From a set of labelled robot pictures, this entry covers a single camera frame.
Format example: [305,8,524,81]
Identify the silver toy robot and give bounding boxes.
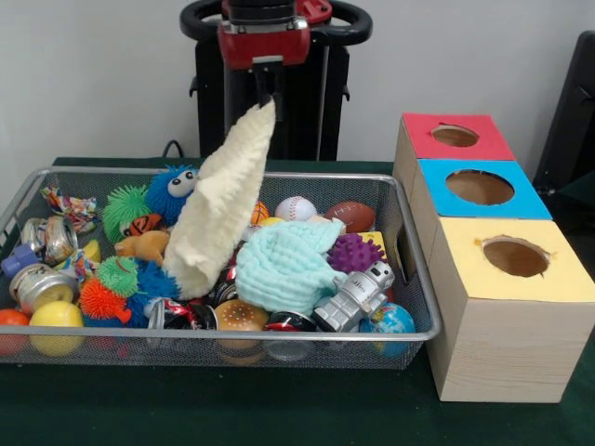
[310,258,395,334]

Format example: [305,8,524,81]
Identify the purple spiky ball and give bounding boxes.
[325,231,385,274]

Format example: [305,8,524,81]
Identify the wooden box three holes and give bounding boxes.
[391,112,595,403]

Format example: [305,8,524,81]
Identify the blue globe ball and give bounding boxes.
[358,301,417,358]

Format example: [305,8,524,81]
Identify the black office chair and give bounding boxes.
[533,30,595,187]

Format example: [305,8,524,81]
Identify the small brown football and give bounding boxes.
[324,201,377,233]

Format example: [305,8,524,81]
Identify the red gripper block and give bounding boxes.
[217,18,312,123]

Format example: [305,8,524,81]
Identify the small white baseball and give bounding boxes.
[274,195,318,222]

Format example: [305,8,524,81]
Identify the shallow wire mesh bin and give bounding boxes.
[0,165,443,371]

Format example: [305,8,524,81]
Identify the mint green waffle cloth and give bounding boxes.
[233,216,349,317]

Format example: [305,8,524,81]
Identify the green spiky rubber ball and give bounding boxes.
[101,185,155,243]

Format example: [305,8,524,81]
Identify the smooth yellow ball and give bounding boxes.
[28,300,86,358]

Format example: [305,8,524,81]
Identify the cream waffle cloth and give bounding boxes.
[163,99,278,301]

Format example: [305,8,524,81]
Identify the small orange basketball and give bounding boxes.
[250,200,271,227]

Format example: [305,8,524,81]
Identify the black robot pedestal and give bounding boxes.
[179,0,373,162]

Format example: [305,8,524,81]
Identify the dark green table cloth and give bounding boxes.
[0,156,595,446]

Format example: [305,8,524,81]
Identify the black cable loop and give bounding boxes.
[161,138,187,160]

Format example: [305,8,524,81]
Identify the blue fuzzy googly-eye ball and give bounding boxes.
[146,164,201,227]

